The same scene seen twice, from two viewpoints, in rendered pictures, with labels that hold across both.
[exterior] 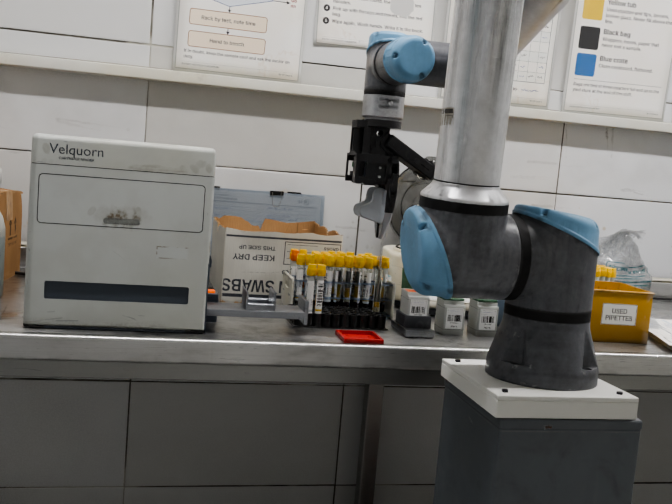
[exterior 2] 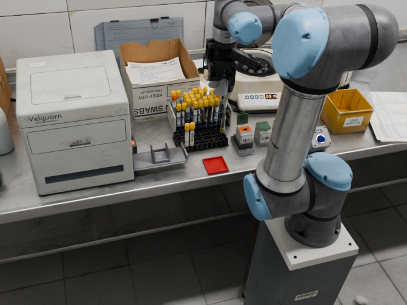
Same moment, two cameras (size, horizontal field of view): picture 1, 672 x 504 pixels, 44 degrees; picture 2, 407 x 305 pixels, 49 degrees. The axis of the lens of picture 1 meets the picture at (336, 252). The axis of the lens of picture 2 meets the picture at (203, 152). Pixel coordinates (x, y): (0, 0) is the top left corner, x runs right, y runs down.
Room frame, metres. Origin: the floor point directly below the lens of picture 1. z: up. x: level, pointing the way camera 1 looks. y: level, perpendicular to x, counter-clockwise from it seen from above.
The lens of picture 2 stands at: (0.37, 0.10, 1.86)
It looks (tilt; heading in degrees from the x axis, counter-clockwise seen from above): 42 degrees down; 354
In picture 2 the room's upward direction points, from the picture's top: 4 degrees clockwise
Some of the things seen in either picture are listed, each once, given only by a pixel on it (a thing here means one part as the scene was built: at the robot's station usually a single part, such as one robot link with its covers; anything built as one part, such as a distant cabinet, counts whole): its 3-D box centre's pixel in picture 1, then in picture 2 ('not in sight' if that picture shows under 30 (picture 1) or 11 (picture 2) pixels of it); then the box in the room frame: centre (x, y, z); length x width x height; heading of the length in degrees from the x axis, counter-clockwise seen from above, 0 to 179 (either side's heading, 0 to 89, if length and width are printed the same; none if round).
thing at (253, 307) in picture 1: (245, 303); (152, 156); (1.39, 0.15, 0.92); 0.21 x 0.07 x 0.05; 103
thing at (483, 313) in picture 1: (482, 316); not in sight; (1.53, -0.28, 0.91); 0.05 x 0.04 x 0.07; 13
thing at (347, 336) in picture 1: (359, 336); (215, 164); (1.40, -0.05, 0.88); 0.07 x 0.07 x 0.01; 13
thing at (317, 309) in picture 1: (337, 293); (201, 128); (1.52, -0.01, 0.93); 0.17 x 0.09 x 0.11; 104
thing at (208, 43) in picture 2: (375, 153); (220, 57); (1.53, -0.06, 1.19); 0.09 x 0.08 x 0.12; 104
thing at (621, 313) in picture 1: (602, 310); (344, 111); (1.62, -0.53, 0.93); 0.13 x 0.13 x 0.10; 10
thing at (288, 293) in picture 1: (337, 294); (199, 114); (1.62, -0.01, 0.91); 0.20 x 0.10 x 0.07; 103
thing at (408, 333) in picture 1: (412, 322); (242, 142); (1.49, -0.15, 0.89); 0.09 x 0.05 x 0.04; 14
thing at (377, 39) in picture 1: (387, 64); (228, 6); (1.53, -0.06, 1.35); 0.09 x 0.08 x 0.11; 13
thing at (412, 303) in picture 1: (414, 307); (243, 135); (1.49, -0.15, 0.92); 0.05 x 0.04 x 0.06; 14
